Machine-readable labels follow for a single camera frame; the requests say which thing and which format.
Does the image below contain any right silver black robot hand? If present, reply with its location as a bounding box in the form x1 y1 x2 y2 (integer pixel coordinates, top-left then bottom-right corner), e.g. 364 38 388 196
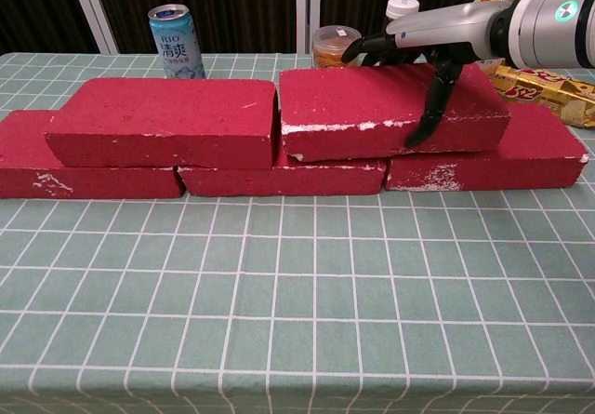
341 0 507 149

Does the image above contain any red brick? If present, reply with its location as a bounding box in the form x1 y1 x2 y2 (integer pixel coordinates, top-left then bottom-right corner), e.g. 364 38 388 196
0 109 186 200
176 151 388 198
383 101 589 192
45 77 280 169
277 62 511 162

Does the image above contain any dark sauce bottle white cap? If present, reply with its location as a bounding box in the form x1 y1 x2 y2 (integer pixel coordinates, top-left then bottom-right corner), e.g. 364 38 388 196
384 0 421 27

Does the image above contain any clear jar of rubber bands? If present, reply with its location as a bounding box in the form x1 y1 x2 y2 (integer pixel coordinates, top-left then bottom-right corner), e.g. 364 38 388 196
311 25 363 70

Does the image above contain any gold snack package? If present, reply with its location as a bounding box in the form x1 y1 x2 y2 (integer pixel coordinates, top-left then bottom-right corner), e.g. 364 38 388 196
481 58 595 129

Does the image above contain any light blue drink can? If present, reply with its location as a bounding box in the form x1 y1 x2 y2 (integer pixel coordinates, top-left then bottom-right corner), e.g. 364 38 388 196
147 4 207 80

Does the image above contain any green checked tablecloth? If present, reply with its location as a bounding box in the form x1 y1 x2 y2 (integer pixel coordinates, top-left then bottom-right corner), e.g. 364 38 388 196
0 51 595 414

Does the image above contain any white partition post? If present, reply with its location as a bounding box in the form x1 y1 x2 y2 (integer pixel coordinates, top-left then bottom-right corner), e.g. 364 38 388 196
295 0 323 55
64 0 120 55

